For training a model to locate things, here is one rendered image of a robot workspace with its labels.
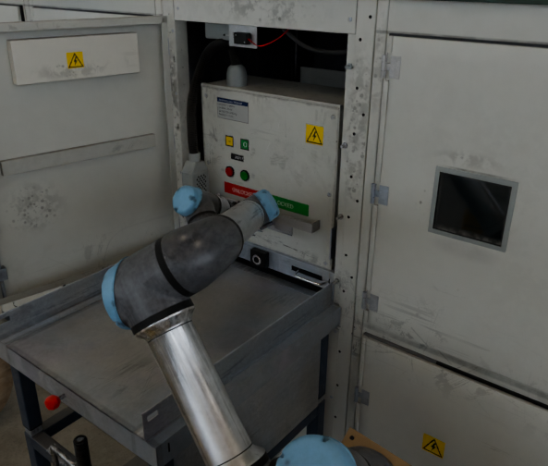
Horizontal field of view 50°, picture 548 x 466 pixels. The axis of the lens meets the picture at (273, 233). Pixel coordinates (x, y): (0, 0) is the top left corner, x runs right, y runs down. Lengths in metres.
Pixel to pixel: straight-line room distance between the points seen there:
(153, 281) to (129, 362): 0.50
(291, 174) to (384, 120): 0.38
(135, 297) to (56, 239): 0.84
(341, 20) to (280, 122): 0.35
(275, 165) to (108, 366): 0.71
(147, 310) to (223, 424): 0.23
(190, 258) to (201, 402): 0.24
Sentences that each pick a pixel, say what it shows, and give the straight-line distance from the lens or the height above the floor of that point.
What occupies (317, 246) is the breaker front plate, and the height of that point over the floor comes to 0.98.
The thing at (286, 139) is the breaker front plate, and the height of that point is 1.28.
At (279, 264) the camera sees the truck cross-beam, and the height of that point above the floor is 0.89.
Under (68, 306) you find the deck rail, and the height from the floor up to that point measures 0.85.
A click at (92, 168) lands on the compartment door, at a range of 1.82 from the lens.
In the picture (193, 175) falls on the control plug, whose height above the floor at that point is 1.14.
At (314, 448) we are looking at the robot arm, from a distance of 0.99.
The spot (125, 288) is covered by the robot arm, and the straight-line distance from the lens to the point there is 1.03.
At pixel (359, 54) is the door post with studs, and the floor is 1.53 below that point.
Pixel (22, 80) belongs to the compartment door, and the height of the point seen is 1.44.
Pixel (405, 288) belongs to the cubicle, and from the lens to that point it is 1.51.
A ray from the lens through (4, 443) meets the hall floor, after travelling 2.67.
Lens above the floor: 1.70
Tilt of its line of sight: 24 degrees down
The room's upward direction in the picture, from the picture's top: 1 degrees clockwise
